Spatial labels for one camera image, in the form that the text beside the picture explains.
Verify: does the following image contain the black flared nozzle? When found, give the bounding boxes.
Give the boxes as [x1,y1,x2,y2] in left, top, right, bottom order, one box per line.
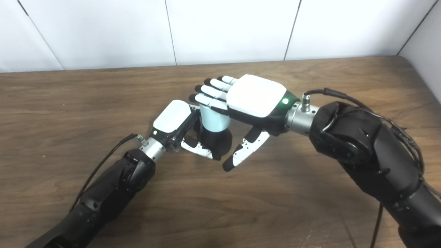
[201,127,233,161]

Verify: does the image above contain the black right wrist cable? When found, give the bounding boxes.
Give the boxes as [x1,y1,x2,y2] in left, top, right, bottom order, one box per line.
[302,88,441,248]

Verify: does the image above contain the black and white right hand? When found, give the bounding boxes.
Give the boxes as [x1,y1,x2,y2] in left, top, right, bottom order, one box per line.
[189,74,300,172]

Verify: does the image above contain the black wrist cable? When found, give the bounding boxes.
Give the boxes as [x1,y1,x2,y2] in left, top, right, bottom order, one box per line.
[302,88,441,248]
[69,134,148,212]

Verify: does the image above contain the light-blue hose piece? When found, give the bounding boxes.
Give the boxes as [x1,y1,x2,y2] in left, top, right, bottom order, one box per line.
[199,103,230,133]

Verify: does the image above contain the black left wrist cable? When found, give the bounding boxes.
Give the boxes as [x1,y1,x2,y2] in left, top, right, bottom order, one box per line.
[69,134,148,212]

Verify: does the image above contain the black and white left hand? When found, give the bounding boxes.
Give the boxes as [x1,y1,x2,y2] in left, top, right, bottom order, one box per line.
[148,100,223,161]

